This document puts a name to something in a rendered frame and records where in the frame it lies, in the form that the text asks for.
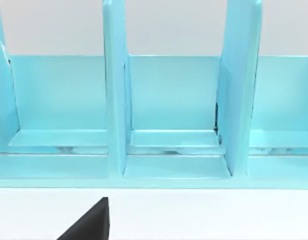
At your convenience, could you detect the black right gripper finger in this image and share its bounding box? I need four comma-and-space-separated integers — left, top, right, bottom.
56, 196, 111, 240

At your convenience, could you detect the light blue rack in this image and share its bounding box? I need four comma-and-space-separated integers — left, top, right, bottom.
0, 0, 308, 190

